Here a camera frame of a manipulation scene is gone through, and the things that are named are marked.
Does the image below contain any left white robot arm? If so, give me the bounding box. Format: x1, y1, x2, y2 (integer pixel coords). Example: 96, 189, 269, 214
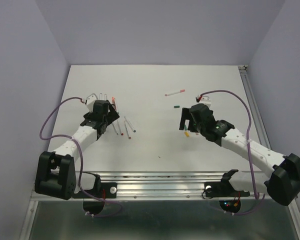
34, 97, 120, 200

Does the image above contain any peach capped marker pen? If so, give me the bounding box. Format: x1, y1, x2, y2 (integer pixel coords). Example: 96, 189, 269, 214
124, 120, 132, 140

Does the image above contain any blue capped marker pen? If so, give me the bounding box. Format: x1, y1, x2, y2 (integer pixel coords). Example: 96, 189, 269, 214
124, 116, 136, 133

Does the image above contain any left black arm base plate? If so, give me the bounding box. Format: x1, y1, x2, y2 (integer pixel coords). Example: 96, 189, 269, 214
72, 182, 118, 199

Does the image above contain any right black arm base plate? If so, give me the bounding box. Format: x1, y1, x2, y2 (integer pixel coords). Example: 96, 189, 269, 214
203, 181, 250, 199

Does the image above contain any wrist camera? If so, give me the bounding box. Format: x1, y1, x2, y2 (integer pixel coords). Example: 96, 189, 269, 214
85, 93, 98, 112
195, 95, 212, 108

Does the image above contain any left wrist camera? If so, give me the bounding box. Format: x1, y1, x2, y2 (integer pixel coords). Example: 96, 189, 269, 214
85, 93, 98, 112

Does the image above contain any aluminium right side rail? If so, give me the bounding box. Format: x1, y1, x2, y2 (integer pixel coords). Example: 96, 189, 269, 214
238, 65, 272, 150

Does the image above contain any pink capped marker pen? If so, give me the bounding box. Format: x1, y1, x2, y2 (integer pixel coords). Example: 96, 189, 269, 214
164, 89, 185, 97

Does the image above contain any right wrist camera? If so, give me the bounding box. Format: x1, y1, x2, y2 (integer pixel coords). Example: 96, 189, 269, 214
195, 95, 212, 108

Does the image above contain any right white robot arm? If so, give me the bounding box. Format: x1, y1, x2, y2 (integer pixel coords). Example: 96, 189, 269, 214
179, 103, 300, 206

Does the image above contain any green capped marker pen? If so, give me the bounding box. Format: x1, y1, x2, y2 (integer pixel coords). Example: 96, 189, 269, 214
111, 123, 119, 135

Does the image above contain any red capped marker pen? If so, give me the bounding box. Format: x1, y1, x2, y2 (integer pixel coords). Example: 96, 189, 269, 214
117, 120, 124, 136

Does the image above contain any aluminium front rail frame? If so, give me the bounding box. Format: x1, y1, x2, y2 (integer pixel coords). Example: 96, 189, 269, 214
20, 172, 300, 240

